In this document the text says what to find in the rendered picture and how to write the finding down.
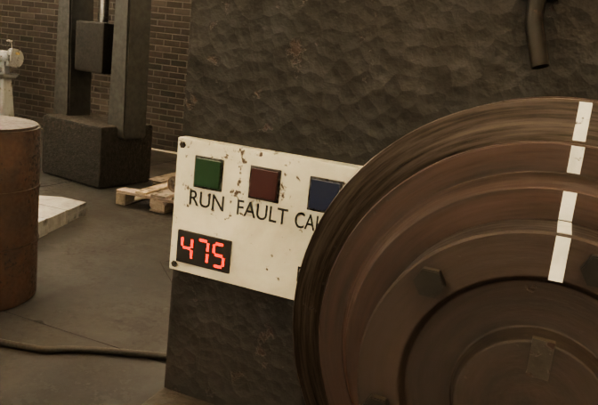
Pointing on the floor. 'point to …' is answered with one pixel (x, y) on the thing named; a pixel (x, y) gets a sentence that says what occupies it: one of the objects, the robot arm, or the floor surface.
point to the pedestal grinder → (14, 57)
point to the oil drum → (19, 209)
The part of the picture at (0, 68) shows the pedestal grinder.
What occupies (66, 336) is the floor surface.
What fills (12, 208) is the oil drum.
